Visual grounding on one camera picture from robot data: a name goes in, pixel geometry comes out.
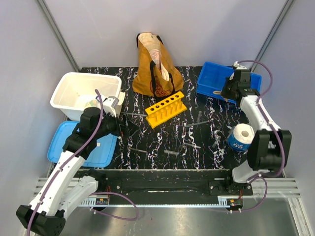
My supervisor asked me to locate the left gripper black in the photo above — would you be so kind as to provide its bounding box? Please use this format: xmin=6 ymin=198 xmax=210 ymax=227
xmin=94 ymin=108 xmax=139 ymax=139

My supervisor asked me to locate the yellow test tube rack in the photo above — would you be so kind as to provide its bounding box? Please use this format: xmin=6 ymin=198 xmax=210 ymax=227
xmin=145 ymin=91 xmax=187 ymax=128

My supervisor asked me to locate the packaged gloves clear bag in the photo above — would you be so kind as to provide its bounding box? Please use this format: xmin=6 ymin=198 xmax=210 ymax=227
xmin=75 ymin=95 xmax=100 ymax=109

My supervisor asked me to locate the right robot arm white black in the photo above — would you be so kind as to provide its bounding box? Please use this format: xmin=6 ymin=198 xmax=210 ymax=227
xmin=221 ymin=65 xmax=292 ymax=195

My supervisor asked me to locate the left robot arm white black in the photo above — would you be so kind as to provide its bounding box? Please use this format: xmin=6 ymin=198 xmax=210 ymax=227
xmin=16 ymin=107 xmax=121 ymax=236

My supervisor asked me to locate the blue compartment bin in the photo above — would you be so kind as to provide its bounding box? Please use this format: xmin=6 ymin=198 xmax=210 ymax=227
xmin=196 ymin=61 xmax=262 ymax=105

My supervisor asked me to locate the bent glass tube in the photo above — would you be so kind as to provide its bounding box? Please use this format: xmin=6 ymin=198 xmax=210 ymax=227
xmin=129 ymin=147 xmax=148 ymax=160

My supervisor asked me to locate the light blue tub lid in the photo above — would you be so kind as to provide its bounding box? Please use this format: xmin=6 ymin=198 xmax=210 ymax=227
xmin=47 ymin=121 xmax=117 ymax=168

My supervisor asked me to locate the short clear test tube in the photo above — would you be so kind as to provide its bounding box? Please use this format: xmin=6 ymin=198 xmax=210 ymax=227
xmin=164 ymin=150 xmax=179 ymax=156

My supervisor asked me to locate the clear pipette tube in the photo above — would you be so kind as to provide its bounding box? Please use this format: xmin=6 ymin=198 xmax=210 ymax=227
xmin=196 ymin=111 xmax=202 ymax=123

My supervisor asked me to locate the brown paper bag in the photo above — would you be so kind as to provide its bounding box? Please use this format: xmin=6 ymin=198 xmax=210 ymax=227
xmin=132 ymin=32 xmax=184 ymax=98

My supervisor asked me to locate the white plastic tub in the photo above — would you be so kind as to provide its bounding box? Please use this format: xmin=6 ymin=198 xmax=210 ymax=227
xmin=50 ymin=72 xmax=126 ymax=121

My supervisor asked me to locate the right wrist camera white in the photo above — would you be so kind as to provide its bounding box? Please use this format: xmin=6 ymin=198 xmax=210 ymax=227
xmin=229 ymin=61 xmax=248 ymax=80

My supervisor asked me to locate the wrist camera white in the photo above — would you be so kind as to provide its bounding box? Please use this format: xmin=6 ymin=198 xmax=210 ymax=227
xmin=229 ymin=61 xmax=248 ymax=80
xmin=101 ymin=96 xmax=122 ymax=118

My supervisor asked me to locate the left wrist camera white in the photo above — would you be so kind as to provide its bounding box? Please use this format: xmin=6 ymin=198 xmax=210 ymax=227
xmin=101 ymin=96 xmax=122 ymax=118

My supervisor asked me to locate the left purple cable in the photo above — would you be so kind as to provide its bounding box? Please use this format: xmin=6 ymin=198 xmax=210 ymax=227
xmin=26 ymin=88 xmax=140 ymax=236

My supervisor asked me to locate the purple cable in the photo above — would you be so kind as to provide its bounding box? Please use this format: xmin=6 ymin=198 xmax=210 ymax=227
xmin=26 ymin=88 xmax=140 ymax=236
xmin=227 ymin=60 xmax=286 ymax=213

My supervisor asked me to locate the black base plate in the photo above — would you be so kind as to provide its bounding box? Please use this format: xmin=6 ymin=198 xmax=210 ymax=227
xmin=99 ymin=169 xmax=253 ymax=196

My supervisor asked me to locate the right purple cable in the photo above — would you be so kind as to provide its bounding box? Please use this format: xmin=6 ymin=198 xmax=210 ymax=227
xmin=227 ymin=60 xmax=286 ymax=213

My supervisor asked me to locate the aluminium rail frame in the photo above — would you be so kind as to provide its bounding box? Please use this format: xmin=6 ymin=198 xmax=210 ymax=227
xmin=66 ymin=178 xmax=310 ymax=236

